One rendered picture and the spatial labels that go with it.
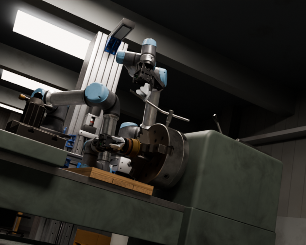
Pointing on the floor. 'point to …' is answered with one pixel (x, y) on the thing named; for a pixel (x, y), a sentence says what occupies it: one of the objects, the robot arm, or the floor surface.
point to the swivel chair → (15, 225)
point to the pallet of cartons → (90, 238)
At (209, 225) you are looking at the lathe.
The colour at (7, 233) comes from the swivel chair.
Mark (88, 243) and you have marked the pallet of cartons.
